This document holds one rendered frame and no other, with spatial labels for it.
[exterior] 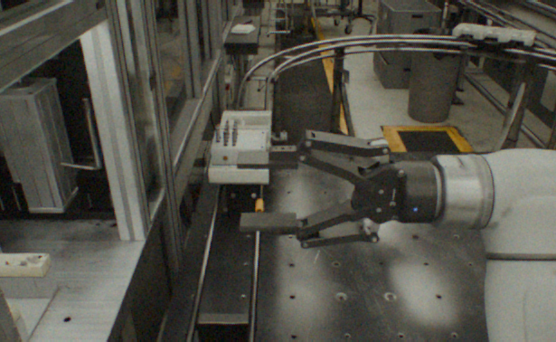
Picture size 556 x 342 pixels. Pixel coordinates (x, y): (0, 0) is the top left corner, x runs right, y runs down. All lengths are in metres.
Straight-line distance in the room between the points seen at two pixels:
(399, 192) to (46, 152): 0.61
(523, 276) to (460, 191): 0.11
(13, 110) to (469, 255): 1.02
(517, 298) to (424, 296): 0.54
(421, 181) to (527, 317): 0.18
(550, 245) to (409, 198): 0.16
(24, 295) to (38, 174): 0.23
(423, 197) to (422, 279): 0.61
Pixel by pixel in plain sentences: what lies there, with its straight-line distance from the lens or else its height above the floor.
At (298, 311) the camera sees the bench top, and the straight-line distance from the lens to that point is 1.05.
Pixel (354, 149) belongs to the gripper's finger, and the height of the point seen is 1.19.
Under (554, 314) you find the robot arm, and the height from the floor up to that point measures 1.06.
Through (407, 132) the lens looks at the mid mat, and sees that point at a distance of 3.50.
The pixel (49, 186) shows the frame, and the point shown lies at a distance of 0.96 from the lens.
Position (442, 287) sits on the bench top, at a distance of 1.16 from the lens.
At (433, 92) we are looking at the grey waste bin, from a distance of 3.62.
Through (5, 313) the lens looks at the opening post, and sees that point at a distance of 0.49.
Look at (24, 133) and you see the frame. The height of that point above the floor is 1.09.
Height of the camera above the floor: 1.43
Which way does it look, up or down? 29 degrees down
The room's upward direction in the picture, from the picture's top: straight up
